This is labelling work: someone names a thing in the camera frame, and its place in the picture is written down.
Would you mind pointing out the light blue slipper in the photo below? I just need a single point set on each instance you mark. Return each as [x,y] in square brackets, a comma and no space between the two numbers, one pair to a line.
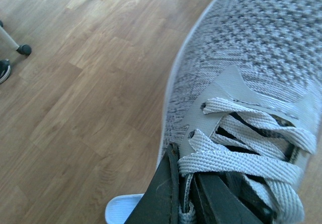
[119,208]

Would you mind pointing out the grey knit sneaker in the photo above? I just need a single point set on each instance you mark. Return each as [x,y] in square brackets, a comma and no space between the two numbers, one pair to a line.
[244,101]

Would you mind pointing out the black sneaker on foot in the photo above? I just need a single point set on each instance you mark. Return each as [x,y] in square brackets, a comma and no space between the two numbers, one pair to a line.
[5,70]

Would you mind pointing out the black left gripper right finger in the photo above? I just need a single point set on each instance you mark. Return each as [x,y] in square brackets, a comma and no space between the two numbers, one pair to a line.
[215,203]

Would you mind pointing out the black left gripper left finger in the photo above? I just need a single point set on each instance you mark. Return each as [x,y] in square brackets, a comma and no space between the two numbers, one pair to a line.
[160,202]

